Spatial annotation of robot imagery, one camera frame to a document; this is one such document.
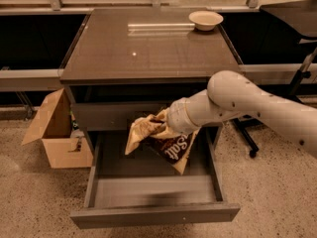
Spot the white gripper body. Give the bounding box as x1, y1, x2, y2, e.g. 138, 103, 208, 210
166, 98, 199, 135

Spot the brown chip bag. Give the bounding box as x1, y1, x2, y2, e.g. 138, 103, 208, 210
125, 109, 199, 175

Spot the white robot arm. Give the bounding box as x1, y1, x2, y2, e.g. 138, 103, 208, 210
167, 70, 317, 158

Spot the grey drawer cabinet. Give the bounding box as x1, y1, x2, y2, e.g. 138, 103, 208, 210
60, 7, 240, 149

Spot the open grey middle drawer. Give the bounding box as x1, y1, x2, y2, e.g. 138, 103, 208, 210
70, 127, 240, 229

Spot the closed grey top drawer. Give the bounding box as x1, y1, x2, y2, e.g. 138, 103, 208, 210
70, 98, 235, 132

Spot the white bowl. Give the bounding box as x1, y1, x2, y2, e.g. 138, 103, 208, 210
189, 11, 223, 31

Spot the bottle in cardboard box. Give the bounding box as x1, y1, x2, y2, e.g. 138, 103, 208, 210
70, 112, 84, 152

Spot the open cardboard box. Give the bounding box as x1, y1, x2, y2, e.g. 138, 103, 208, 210
22, 89, 93, 169

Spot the black rolling stand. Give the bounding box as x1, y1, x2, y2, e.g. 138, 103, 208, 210
229, 0, 317, 160

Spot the metal window rail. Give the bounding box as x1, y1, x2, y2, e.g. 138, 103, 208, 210
0, 62, 317, 92

